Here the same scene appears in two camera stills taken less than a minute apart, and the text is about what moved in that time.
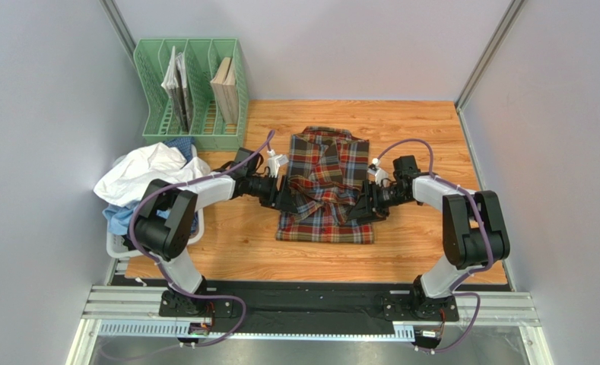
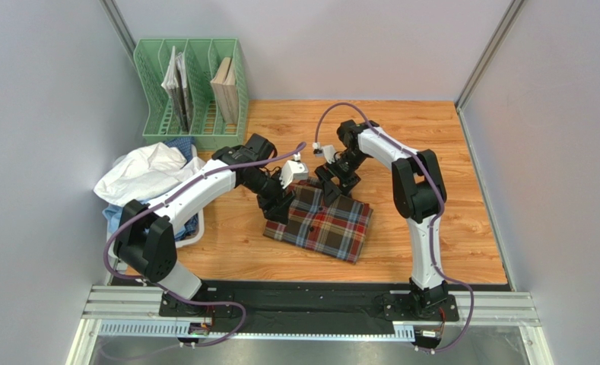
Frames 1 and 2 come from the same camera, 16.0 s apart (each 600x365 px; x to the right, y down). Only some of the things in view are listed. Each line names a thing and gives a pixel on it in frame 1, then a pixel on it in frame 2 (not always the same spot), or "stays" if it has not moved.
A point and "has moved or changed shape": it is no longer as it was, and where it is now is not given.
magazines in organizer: x=176 y=84 stays
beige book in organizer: x=223 y=83 stays
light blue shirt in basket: x=119 y=217 stays
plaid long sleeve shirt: x=326 y=167 has moved or changed shape
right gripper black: x=369 y=198 -> x=336 y=177
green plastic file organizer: x=195 y=88 stays
